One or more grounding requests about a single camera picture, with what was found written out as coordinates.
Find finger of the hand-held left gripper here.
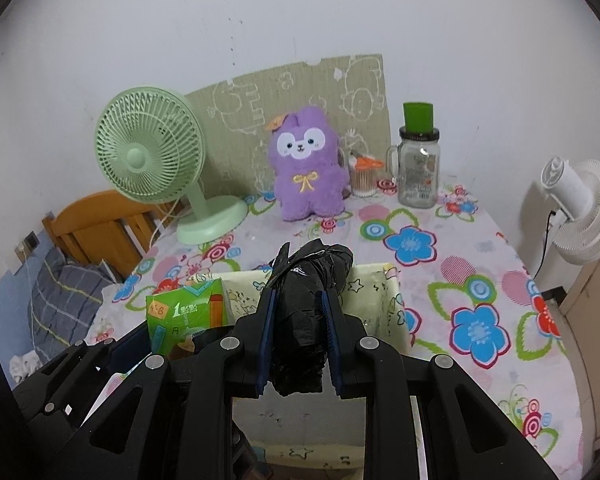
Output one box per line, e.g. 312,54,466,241
12,321,153,431

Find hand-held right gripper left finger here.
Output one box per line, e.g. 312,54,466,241
55,286,282,480

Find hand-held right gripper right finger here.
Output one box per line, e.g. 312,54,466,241
320,290,561,480

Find black plastic bag bundle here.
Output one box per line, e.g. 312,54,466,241
267,241,355,397

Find cream printed fabric basket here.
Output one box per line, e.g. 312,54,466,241
170,262,426,480

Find green tissue packet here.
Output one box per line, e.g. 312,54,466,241
145,279,231,361

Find white crumpled cloth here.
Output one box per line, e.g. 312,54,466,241
10,352,46,378

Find grey plaid pillow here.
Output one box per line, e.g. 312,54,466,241
27,247,126,356

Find blue bed sheet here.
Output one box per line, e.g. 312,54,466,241
0,265,37,366

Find floral tablecloth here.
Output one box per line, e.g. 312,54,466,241
87,180,586,480

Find wooden headboard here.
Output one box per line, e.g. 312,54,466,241
42,189,181,281

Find purple plush toy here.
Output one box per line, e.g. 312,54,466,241
262,105,348,222

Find cotton swab container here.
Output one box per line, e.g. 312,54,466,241
348,157,378,198

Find orange scissors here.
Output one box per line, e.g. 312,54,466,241
352,152,385,170

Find glass jar mug green lid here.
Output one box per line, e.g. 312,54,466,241
385,102,441,209

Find green desk fan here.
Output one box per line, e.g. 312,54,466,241
94,86,250,246

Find green printed cardboard sheet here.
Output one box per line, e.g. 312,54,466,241
184,52,392,196

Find beige cabinet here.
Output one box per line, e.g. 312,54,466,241
560,250,600,461

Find white desk fan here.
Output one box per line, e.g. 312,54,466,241
539,156,600,263

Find wall socket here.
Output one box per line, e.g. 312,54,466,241
12,232,40,263

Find white fan cable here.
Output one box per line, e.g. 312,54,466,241
147,199,186,252

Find black fan cable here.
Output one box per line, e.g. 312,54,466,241
534,209,557,281

